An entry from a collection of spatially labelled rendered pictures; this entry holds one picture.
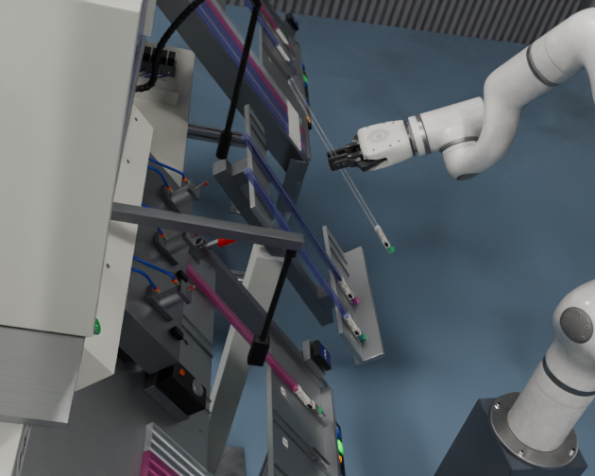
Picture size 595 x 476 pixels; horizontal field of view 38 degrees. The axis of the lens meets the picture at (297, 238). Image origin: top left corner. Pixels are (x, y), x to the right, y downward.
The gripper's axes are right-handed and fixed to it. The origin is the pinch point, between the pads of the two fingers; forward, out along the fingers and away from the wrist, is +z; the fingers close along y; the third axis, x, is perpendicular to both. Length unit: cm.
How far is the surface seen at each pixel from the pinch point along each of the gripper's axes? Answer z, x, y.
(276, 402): 19, 8, 52
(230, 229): 9, -45, 70
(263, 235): 6, -42, 70
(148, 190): 24, -37, 46
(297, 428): 18, 15, 53
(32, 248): 19, -66, 93
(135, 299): 25, -37, 69
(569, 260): -69, 160, -110
